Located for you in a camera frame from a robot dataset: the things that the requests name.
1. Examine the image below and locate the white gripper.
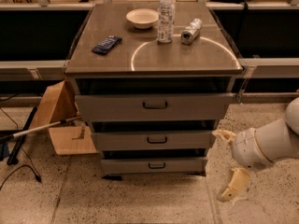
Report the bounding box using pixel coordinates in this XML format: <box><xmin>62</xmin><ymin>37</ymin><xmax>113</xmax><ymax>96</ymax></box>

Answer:
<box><xmin>212</xmin><ymin>128</ymin><xmax>274</xmax><ymax>203</ymax></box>

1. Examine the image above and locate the grey bottom drawer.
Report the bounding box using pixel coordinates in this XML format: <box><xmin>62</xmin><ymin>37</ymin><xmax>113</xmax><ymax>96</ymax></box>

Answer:
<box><xmin>101</xmin><ymin>157</ymin><xmax>207</xmax><ymax>175</ymax></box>

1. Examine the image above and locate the grey drawer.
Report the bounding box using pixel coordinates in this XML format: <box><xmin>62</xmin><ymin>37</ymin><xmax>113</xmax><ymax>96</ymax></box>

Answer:
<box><xmin>92</xmin><ymin>131</ymin><xmax>215</xmax><ymax>151</ymax></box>
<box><xmin>101</xmin><ymin>157</ymin><xmax>207</xmax><ymax>175</ymax></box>
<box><xmin>76</xmin><ymin>93</ymin><xmax>234</xmax><ymax>121</ymax></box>

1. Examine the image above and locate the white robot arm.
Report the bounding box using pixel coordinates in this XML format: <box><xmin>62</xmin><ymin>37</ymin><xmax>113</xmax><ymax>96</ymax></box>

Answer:
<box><xmin>212</xmin><ymin>98</ymin><xmax>299</xmax><ymax>202</ymax></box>

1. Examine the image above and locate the grey top drawer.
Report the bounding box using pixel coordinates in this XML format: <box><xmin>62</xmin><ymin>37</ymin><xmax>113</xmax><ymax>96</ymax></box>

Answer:
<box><xmin>76</xmin><ymin>93</ymin><xmax>234</xmax><ymax>121</ymax></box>

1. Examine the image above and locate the grey middle drawer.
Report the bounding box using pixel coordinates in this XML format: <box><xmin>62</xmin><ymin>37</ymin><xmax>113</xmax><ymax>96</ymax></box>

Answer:
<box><xmin>92</xmin><ymin>131</ymin><xmax>215</xmax><ymax>151</ymax></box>

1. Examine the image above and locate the grey metal drawer cabinet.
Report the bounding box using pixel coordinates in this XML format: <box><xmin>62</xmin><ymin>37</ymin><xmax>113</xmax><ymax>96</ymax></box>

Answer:
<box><xmin>65</xmin><ymin>2</ymin><xmax>242</xmax><ymax>178</ymax></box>

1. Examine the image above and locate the silver drink can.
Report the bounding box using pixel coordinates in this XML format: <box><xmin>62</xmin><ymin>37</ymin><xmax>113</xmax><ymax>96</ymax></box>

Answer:
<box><xmin>180</xmin><ymin>19</ymin><xmax>203</xmax><ymax>45</ymax></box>

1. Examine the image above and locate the clear plastic water bottle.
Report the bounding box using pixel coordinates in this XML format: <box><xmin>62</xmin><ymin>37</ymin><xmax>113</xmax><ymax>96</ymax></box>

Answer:
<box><xmin>158</xmin><ymin>0</ymin><xmax>175</xmax><ymax>44</ymax></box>

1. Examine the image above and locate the white ceramic bowl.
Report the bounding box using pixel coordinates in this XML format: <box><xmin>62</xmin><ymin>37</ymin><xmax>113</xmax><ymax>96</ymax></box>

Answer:
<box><xmin>126</xmin><ymin>8</ymin><xmax>158</xmax><ymax>30</ymax></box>

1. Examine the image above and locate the dark blue snack packet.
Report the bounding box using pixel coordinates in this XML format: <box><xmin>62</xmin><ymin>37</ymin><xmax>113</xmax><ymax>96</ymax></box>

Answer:
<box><xmin>92</xmin><ymin>35</ymin><xmax>122</xmax><ymax>55</ymax></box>

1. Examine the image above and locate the brown cardboard box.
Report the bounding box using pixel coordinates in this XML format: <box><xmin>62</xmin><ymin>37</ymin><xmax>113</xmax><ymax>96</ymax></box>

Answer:
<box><xmin>30</xmin><ymin>80</ymin><xmax>97</xmax><ymax>155</ymax></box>

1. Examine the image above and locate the black bar on floor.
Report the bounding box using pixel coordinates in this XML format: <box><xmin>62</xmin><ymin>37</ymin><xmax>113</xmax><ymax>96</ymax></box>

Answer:
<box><xmin>7</xmin><ymin>107</ymin><xmax>37</xmax><ymax>165</ymax></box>

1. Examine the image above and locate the white grabber stick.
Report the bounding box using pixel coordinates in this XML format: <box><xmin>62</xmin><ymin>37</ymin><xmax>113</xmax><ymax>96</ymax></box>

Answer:
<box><xmin>0</xmin><ymin>116</ymin><xmax>81</xmax><ymax>142</ymax></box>

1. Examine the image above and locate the black cable on floor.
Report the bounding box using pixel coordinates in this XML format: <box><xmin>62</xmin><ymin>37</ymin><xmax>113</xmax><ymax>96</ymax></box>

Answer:
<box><xmin>0</xmin><ymin>92</ymin><xmax>43</xmax><ymax>191</ymax></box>

